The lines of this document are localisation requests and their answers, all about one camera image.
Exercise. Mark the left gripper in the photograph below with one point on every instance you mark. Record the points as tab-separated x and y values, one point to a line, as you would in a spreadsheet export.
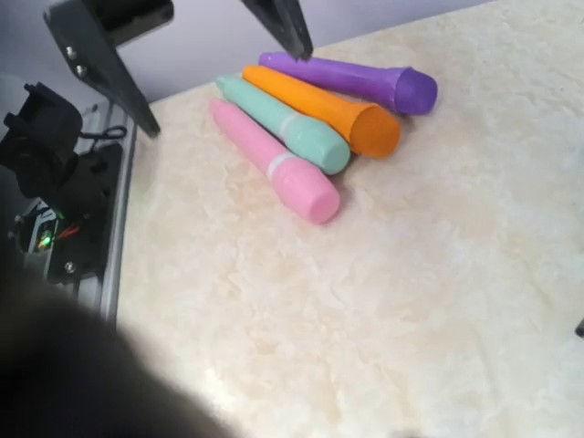
91	55

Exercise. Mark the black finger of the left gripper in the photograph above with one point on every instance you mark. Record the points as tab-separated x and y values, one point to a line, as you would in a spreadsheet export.
285	22

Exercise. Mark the teal microphone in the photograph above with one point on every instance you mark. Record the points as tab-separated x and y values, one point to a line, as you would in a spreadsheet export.
309	138

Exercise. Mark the purple microphone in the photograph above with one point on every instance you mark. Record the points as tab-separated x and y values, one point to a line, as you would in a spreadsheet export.
406	91

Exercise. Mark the orange microphone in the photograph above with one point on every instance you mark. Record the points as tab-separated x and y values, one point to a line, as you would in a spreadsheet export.
368	128

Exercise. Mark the pink microphone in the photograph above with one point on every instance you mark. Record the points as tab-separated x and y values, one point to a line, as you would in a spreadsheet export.
300	185

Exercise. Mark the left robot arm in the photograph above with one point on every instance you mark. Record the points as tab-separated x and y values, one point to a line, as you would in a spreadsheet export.
74	173

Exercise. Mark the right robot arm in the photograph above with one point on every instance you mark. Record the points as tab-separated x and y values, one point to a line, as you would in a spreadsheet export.
65	372

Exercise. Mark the aluminium front rail frame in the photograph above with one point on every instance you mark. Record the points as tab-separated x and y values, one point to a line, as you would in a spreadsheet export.
87	262

